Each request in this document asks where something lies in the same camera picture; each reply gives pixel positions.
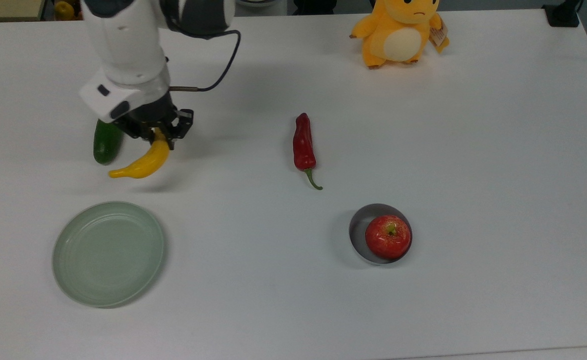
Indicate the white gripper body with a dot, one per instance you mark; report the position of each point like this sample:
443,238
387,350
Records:
123,97

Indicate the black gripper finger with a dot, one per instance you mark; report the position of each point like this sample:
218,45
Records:
183,124
138,131

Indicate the yellow banana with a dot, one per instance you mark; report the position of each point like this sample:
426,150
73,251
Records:
148,161

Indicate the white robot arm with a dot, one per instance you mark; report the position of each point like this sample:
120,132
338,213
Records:
126,40

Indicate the pale green plastic plate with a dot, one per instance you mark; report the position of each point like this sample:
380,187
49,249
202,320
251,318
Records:
108,254

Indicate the green cucumber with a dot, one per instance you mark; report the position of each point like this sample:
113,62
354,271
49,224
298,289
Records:
104,146

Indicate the yellow toy fruit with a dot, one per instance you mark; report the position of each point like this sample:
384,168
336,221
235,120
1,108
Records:
63,10

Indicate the red chili pepper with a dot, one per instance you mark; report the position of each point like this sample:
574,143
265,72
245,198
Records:
303,145

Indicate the white round base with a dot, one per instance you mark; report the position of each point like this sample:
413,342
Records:
261,4

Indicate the wooden side table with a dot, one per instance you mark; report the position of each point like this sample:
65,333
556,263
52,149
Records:
3,9

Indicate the round metal bowl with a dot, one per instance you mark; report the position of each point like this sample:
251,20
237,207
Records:
357,232

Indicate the orange plush toy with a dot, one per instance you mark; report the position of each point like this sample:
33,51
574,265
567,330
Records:
398,35

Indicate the red apple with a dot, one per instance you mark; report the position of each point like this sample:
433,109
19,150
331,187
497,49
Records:
388,237

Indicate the paper tag on plush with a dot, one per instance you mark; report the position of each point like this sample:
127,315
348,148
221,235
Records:
439,36

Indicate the black clamp mount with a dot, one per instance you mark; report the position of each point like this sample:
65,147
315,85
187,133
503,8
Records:
562,14

